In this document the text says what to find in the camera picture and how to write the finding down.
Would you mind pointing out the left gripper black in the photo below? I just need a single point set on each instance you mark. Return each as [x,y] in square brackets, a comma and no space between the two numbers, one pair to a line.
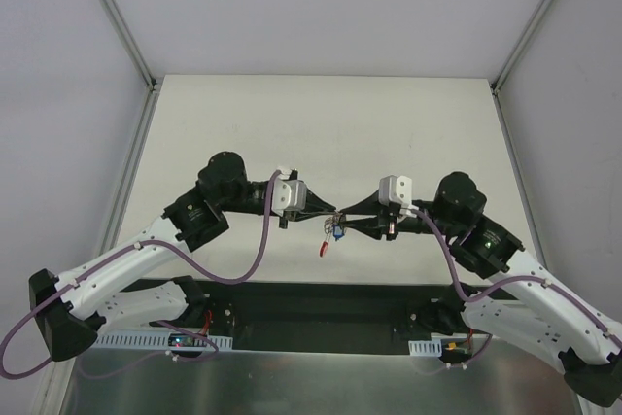
[288,216]

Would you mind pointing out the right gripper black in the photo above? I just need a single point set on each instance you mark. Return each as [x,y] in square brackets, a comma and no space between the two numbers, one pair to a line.
[382,217]

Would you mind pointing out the metal key holder red handle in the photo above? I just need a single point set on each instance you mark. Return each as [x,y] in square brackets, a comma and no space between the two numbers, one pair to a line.
[336,218]

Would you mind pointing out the blue key tag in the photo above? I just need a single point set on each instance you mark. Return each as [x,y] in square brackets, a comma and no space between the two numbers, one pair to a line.
[338,232]

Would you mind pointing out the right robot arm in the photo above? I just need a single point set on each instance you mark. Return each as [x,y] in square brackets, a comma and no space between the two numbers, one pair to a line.
[502,289]

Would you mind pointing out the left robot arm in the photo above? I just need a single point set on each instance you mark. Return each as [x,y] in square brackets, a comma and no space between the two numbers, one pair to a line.
[73,308]

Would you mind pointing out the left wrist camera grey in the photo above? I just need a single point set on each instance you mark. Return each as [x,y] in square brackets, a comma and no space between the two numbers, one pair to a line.
[288,196]

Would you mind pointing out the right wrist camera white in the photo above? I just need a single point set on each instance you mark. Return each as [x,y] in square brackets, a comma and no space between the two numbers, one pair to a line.
[395,193]

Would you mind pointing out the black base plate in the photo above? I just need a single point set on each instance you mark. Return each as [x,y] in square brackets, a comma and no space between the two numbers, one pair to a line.
[328,318]

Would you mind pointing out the right white cable duct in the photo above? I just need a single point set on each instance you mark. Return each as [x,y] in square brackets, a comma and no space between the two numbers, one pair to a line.
[430,348]

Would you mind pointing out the white cable duct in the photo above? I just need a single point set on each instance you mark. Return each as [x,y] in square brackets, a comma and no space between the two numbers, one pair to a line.
[149,340]
[430,348]

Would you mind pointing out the left aluminium frame post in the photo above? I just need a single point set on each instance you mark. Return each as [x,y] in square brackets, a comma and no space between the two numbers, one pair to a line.
[115,16]

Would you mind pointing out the aluminium frame post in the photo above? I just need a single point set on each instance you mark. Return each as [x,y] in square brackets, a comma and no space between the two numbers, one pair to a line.
[527,34]
[115,16]

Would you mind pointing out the left white cable duct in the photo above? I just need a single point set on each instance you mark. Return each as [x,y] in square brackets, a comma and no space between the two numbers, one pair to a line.
[149,340]

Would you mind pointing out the right aluminium frame post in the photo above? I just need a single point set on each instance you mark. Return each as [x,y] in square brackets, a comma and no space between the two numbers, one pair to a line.
[527,34]

